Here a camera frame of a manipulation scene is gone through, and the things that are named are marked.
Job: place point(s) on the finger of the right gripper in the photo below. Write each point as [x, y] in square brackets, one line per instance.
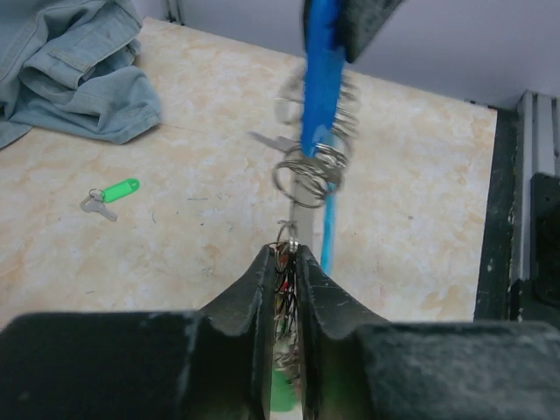
[360, 21]

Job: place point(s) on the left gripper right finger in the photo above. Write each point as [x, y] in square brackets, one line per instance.
[357, 365]

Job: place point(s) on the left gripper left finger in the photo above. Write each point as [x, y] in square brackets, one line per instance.
[212, 363]

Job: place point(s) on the key with green tag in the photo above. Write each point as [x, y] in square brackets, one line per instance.
[97, 199]

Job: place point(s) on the light blue denim cloth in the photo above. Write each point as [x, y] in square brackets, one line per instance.
[69, 66]

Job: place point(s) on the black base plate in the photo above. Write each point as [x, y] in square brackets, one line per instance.
[492, 295]

